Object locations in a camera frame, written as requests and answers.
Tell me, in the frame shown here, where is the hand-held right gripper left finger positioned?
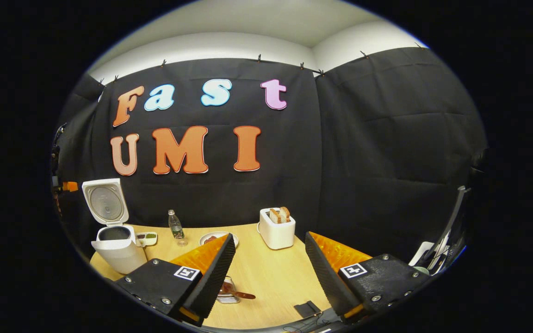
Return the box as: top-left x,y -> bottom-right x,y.
114,233 -> 237,327

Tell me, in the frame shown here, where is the white rice cooker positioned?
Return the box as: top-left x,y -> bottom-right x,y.
81,179 -> 148,274

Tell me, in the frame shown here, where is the clear plastic water bottle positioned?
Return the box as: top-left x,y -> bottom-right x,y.
168,210 -> 188,247

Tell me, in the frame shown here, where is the brown wooden spoon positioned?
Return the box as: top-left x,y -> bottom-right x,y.
223,281 -> 256,300

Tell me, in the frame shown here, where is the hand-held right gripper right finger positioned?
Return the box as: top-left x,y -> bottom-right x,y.
304,231 -> 431,324

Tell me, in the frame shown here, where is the white oval plate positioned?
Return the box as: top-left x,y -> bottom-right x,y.
199,231 -> 239,248

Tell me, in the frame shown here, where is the black table clamp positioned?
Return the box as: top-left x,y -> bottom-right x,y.
293,301 -> 322,319

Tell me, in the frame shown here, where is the white toaster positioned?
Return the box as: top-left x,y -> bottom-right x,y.
257,208 -> 296,250

